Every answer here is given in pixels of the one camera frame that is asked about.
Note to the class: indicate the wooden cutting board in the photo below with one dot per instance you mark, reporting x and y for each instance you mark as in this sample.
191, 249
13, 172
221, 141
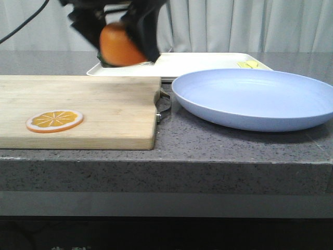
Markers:
119, 112

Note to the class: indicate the grey white curtain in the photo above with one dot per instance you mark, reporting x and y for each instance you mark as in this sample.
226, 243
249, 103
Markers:
187, 26

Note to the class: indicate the cream white tray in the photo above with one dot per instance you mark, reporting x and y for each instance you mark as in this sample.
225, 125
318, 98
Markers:
172, 65

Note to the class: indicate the orange slice coaster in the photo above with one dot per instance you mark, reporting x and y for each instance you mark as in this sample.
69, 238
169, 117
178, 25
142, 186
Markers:
54, 121

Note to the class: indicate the green lime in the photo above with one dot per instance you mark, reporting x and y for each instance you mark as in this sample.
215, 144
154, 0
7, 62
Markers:
103, 62

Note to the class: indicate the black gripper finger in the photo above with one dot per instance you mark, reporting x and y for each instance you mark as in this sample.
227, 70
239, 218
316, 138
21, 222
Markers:
140, 22
89, 22

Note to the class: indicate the light blue plate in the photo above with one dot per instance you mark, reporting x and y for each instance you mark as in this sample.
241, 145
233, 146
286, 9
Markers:
255, 100

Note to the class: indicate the yellow print on tray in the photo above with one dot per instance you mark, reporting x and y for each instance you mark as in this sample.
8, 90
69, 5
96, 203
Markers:
248, 64

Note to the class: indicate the orange fruit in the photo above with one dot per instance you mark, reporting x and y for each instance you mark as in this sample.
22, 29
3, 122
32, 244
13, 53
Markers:
117, 48

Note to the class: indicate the metal cutting board handle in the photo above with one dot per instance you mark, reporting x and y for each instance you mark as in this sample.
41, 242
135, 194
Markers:
163, 105

